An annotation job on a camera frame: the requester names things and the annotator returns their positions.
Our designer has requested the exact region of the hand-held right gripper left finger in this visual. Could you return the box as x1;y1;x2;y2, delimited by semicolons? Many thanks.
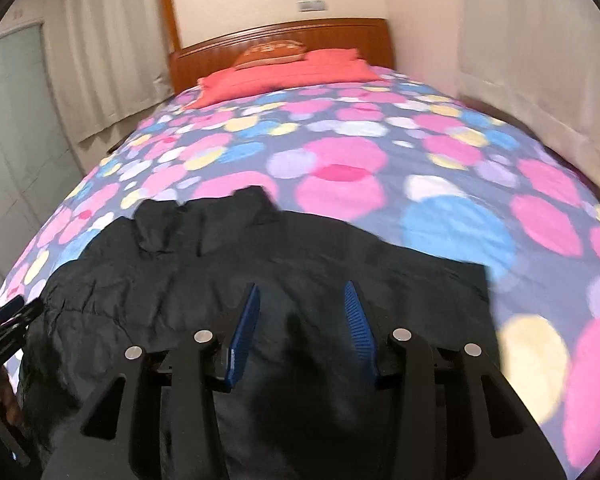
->
42;282;262;480

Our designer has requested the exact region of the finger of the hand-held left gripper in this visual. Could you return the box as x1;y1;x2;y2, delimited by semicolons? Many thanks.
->
0;296;45;361

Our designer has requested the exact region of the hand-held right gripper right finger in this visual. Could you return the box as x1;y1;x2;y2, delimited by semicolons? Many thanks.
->
343;280;568;480

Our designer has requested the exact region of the black puffer jacket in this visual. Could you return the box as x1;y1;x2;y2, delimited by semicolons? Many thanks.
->
17;185;501;480

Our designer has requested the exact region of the person's left hand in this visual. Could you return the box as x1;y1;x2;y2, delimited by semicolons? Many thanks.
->
0;374;22;426

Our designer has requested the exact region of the polka dot bedspread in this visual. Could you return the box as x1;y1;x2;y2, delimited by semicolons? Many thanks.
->
0;67;600;480

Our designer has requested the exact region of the red pillow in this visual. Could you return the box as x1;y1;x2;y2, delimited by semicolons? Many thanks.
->
190;49;383;110

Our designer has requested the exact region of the wooden headboard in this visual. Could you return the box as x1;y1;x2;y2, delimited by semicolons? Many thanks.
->
169;18;397;95

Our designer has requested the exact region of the white striped curtain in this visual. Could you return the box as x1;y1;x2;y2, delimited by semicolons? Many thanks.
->
457;0;600;211
45;0;176;148

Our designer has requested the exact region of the brown embroidered cushion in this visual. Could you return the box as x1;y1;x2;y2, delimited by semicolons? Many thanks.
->
232;42;308;68

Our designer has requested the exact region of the wooden wall trim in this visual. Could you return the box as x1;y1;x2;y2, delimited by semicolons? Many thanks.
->
159;0;182;53

